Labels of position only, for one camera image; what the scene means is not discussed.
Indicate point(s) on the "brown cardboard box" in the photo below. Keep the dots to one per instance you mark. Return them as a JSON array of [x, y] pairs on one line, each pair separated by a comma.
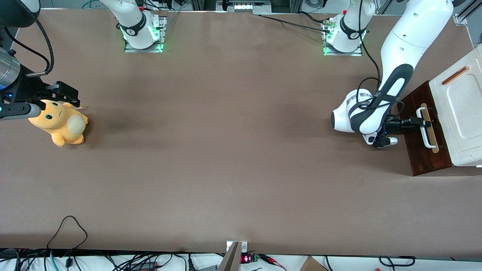
[[312, 265]]

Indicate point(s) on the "dark wooden drawer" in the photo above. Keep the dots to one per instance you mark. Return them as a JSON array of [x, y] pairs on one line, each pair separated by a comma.
[[414, 158]]

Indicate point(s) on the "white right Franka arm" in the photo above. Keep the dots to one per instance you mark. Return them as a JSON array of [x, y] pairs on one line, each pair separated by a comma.
[[131, 15]]

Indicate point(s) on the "plush toy paper tag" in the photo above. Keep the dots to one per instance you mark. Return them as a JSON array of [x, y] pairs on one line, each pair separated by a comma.
[[82, 106]]

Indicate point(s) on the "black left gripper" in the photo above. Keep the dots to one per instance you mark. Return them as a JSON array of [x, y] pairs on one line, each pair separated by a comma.
[[394, 125]]

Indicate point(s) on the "aluminium frame profile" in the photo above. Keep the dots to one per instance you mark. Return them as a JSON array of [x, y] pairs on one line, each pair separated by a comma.
[[460, 19]]

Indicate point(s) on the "red digit display module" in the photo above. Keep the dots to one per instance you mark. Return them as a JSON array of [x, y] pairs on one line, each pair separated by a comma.
[[245, 259]]

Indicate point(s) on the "white drawer cabinet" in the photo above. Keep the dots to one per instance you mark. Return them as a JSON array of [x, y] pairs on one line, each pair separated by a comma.
[[463, 113]]

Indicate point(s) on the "silver mounting bracket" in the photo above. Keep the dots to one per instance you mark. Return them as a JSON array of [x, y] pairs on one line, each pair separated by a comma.
[[244, 247]]

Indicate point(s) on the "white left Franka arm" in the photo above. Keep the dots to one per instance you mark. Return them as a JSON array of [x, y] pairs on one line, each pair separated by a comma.
[[414, 30]]

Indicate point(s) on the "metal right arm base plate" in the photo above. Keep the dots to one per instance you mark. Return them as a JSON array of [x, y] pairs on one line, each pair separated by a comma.
[[143, 50]]

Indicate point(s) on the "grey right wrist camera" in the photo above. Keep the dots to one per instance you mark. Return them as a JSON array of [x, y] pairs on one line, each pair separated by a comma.
[[19, 110]]

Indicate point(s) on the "red clip leads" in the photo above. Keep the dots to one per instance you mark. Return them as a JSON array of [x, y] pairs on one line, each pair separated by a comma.
[[269, 259]]

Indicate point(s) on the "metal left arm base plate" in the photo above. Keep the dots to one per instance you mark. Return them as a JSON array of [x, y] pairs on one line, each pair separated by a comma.
[[342, 54]]

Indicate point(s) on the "bright light device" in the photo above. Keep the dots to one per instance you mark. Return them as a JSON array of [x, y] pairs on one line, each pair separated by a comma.
[[243, 6]]

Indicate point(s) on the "grey camera post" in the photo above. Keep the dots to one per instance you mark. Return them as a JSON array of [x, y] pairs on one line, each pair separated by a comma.
[[230, 259]]

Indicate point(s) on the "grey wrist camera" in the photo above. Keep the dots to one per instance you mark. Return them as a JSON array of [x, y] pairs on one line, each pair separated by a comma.
[[19, 110], [386, 142]]

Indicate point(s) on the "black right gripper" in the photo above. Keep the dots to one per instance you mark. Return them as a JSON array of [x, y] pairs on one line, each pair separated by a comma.
[[27, 87]]

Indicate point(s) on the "orange plush toy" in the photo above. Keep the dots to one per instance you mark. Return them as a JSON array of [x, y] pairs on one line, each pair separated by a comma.
[[60, 128]]

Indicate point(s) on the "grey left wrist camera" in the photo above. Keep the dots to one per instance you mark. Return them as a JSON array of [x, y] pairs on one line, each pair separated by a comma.
[[386, 142]]

